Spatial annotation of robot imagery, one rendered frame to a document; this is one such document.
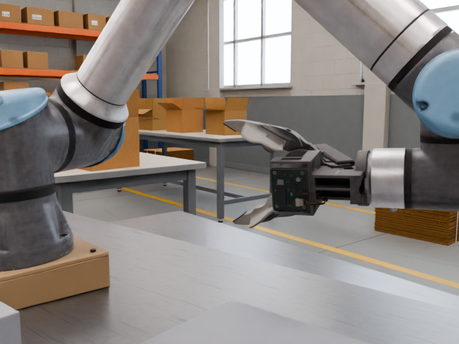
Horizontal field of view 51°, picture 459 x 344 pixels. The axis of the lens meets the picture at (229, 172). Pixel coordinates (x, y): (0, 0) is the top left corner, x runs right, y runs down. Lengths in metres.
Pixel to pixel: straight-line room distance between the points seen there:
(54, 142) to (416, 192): 0.48
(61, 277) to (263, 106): 7.01
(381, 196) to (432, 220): 3.56
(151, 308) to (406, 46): 0.42
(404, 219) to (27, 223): 3.79
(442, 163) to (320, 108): 6.25
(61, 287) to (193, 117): 4.64
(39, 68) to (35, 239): 7.34
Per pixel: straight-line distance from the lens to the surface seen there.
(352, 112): 6.49
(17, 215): 0.69
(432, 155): 0.61
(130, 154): 2.42
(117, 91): 0.75
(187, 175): 2.56
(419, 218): 4.22
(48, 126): 0.71
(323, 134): 6.79
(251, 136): 0.64
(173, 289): 0.71
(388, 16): 0.47
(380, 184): 0.60
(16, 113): 0.68
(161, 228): 1.03
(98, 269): 0.71
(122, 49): 0.73
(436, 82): 0.45
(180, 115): 5.22
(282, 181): 0.61
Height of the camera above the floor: 1.09
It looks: 8 degrees down
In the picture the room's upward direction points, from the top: straight up
